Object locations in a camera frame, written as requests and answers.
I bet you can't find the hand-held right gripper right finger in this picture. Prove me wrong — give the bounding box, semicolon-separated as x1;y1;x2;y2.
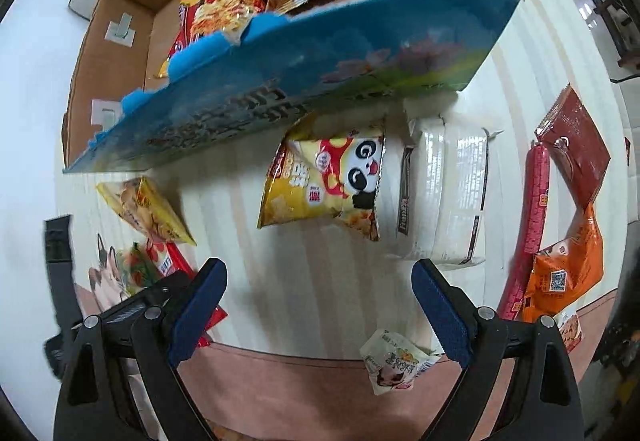
411;258;586;441

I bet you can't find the red and green snack packet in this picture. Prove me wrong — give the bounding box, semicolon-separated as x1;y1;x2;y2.
117;241;228;347

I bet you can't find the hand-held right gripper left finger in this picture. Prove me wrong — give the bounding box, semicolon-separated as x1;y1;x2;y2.
52;258;228;441

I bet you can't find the white snack packet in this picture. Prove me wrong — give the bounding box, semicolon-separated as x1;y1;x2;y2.
385;113;503;269

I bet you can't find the small white cartoon packet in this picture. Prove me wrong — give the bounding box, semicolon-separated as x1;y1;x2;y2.
360;328;441;396

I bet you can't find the small beige snack packet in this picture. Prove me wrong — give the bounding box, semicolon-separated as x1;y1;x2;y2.
552;311;585;354

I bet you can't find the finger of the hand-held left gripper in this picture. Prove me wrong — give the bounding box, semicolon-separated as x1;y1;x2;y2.
100;270;201;322
42;215;85;379

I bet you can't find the dark red snack packet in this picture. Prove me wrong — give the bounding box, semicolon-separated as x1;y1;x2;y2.
534;85;612;222

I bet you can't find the orange snack packet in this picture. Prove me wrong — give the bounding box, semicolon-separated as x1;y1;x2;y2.
520;203;605;327

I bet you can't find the yellow chip packet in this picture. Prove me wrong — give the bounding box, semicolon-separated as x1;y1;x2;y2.
96;177;197;248

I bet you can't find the yellow panda snack packet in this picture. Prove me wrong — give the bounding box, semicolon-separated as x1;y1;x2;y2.
257;113;386;242

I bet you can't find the red sausage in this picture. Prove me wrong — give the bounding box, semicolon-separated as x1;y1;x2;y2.
497;143;551;322

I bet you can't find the blue cardboard box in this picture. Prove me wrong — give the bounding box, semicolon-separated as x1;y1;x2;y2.
62;0;530;174

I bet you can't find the dark wooden chair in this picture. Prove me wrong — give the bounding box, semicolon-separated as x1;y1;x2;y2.
582;0;640;72

